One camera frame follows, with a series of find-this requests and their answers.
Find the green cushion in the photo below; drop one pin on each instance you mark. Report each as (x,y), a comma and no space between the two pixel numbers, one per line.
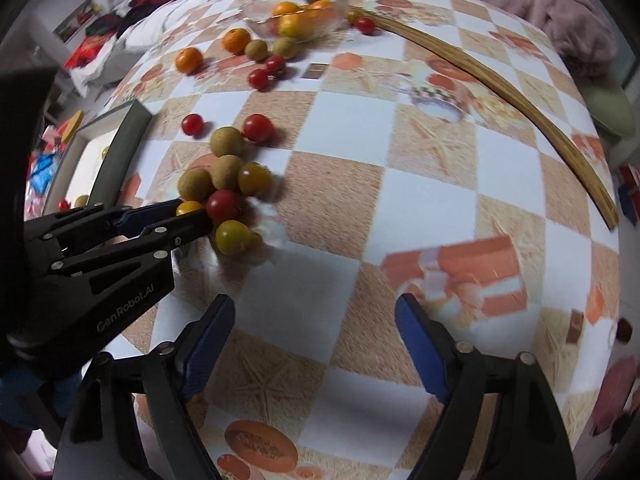
(607,105)

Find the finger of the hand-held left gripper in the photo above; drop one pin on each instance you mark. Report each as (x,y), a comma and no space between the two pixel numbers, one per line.
(185,230)
(150,212)

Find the greenish cherry tomato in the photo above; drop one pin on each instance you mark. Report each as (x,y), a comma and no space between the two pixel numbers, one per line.
(352,15)

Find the glass bowl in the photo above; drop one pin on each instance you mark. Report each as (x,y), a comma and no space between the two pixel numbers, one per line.
(260,12)

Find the brownish yellow cherry tomato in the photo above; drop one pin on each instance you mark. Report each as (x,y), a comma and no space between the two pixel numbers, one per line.
(254,178)

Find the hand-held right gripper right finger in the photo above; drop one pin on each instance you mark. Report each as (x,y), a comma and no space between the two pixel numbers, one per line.
(422,350)

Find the brown longan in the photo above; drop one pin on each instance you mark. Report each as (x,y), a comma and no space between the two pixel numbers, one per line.
(256,50)
(196,183)
(227,171)
(226,141)

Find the yellow-green cherry tomato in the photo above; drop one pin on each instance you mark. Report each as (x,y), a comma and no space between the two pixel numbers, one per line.
(233,236)

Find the grey rimmed tray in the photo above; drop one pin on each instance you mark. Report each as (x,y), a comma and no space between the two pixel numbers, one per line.
(125,135)

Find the white bedding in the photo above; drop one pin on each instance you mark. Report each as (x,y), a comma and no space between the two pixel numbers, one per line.
(165,20)

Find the long bamboo strip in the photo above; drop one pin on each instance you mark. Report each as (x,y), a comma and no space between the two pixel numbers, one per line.
(500,85)

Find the red cherry tomato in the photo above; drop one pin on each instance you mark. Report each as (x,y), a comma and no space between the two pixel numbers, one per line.
(258,127)
(365,25)
(275,64)
(223,206)
(192,124)
(259,79)
(63,205)

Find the two green longans top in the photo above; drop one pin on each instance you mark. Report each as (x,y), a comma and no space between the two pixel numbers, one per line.
(285,47)

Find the small orange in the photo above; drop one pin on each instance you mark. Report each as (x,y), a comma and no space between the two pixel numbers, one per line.
(295,28)
(320,5)
(286,8)
(189,60)
(236,40)

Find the checkered printed tablecloth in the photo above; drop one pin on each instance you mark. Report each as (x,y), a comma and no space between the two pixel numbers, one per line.
(375,185)

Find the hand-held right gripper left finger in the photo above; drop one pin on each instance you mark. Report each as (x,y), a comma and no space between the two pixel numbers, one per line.
(207,350)

